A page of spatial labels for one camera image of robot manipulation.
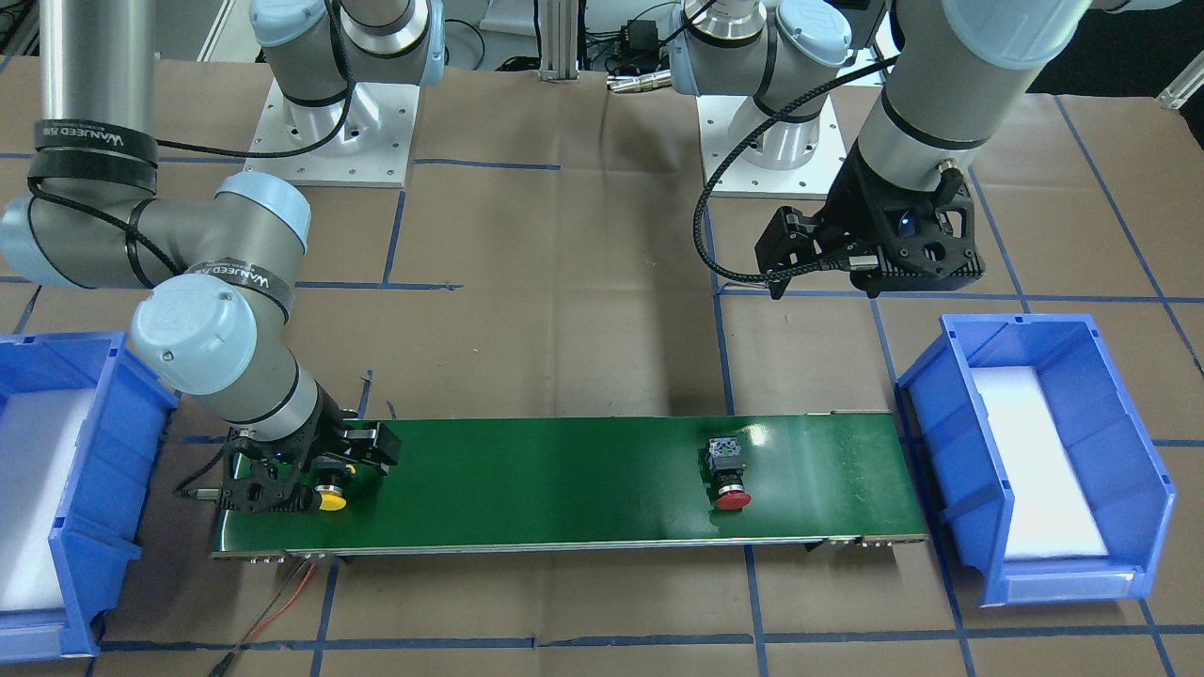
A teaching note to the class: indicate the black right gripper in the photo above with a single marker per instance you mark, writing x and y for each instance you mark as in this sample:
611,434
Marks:
328,422

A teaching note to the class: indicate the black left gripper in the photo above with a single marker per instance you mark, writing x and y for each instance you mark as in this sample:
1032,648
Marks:
854,209

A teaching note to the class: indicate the yellow push button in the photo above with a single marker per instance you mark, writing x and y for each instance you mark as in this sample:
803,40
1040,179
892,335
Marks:
332,479

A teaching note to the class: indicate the red push button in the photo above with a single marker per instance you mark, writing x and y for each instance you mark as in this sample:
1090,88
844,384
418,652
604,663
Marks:
725,464

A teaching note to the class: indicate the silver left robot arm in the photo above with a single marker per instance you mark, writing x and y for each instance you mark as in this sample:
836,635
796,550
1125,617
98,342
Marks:
962,67

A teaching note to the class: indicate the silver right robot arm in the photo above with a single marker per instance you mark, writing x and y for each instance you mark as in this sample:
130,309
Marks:
221,272

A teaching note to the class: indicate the blue bin robot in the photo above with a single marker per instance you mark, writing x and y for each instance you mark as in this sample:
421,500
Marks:
93,539
1127,487

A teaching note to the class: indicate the green conveyor belt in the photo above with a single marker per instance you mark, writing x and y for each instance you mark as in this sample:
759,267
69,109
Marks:
493,485

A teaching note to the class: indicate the white foam pad bin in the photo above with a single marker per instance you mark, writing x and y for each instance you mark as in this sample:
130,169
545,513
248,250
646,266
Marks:
39,433
1050,517

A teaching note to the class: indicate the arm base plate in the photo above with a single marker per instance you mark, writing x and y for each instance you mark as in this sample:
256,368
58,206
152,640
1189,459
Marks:
789,160
371,150

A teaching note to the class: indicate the aluminium frame post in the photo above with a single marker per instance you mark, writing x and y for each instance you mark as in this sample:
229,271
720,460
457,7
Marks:
558,32

